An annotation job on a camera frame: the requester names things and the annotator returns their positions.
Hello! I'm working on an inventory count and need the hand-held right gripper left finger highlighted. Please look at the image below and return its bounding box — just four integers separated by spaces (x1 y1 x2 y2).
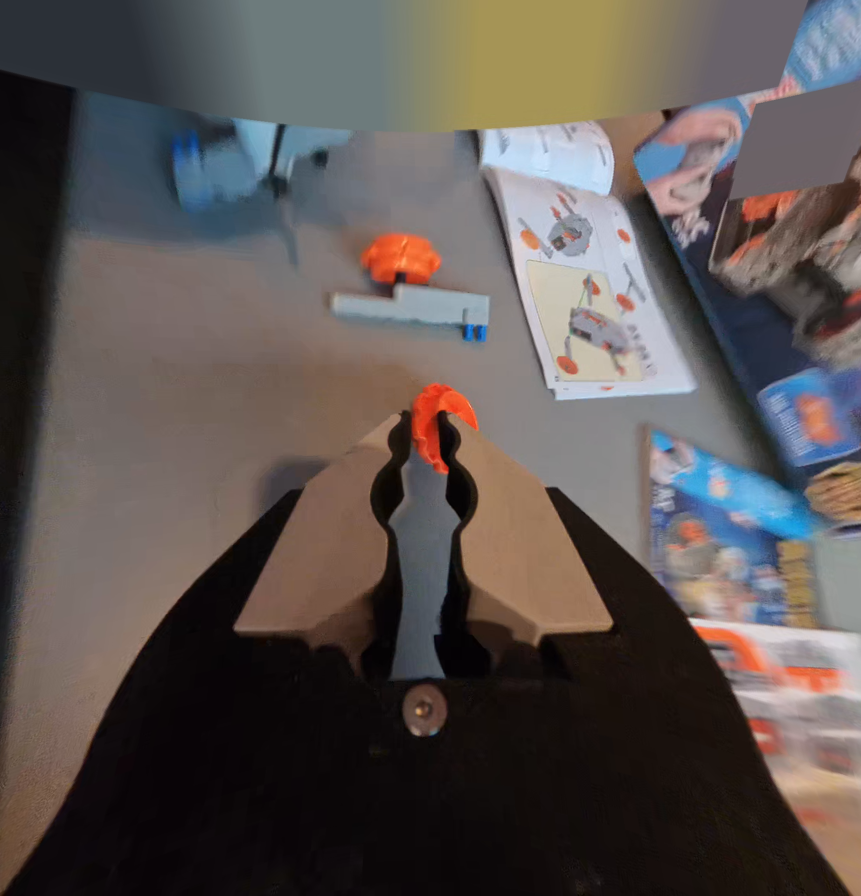
235 412 410 679

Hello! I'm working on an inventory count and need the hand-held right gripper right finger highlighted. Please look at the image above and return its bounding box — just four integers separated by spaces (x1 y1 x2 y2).
439 414 613 677

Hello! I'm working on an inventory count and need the orange toy gear wheel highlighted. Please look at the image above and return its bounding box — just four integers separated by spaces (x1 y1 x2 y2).
411 383 479 476

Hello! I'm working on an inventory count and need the grey beam with orange wheel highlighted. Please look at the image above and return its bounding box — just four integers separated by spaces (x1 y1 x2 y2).
330 232 490 343

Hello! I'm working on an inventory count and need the blue printed leaflet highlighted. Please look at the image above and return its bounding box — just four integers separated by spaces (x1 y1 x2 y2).
643 426 825 632

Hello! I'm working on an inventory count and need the open instruction booklet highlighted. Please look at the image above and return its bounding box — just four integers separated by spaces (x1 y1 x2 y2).
478 121 699 401

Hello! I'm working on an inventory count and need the white orange printed booklet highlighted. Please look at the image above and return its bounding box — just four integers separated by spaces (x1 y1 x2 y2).
688 619 861 841

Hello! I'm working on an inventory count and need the blue toy box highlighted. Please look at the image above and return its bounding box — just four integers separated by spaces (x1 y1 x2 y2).
632 0 861 541

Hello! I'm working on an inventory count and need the grey brick toy model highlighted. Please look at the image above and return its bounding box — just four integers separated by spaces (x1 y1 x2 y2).
170 118 333 212

